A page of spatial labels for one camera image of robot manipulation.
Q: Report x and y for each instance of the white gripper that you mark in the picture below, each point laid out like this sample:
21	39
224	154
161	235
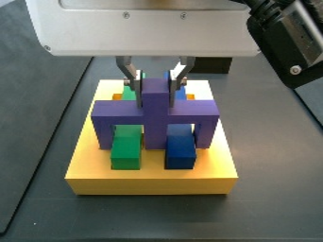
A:
199	28

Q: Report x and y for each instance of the yellow slotted base board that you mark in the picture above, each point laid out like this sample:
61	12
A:
91	177

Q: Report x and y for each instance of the purple three-legged block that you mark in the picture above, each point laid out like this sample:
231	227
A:
155	116

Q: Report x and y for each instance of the blue rectangular bar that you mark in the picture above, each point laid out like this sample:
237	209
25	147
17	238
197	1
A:
180	149

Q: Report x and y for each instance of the green rectangular bar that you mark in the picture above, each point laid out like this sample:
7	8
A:
125	151

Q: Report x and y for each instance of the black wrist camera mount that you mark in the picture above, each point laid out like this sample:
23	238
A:
287	30

